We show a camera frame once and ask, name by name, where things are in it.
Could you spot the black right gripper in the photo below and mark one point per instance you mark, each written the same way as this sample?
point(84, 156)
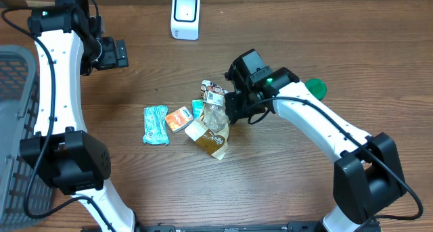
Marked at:
point(236, 113)

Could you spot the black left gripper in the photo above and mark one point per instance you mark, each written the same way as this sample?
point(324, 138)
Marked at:
point(112, 60)

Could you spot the brown snack bag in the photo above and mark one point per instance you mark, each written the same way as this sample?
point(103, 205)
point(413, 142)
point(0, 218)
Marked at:
point(210, 131)

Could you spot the teal tissue pack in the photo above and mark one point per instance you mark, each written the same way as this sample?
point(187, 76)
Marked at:
point(155, 126)
point(197, 107)

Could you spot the orange tissue pack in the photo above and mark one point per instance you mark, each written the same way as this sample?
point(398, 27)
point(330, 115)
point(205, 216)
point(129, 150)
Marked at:
point(179, 119)

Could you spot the green lid jar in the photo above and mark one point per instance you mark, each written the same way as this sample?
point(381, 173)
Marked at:
point(317, 87)

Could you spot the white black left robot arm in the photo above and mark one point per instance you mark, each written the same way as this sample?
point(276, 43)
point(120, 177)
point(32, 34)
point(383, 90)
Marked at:
point(71, 44)

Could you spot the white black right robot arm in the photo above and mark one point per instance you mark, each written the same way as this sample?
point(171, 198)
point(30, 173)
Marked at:
point(367, 170)

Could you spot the white barcode scanner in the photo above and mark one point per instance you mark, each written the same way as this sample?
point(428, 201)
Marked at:
point(185, 19)

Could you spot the dark grey plastic basket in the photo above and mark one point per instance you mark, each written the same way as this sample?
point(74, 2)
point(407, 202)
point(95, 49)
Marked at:
point(19, 109)

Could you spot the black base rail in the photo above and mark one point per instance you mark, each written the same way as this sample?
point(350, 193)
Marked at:
point(290, 227)

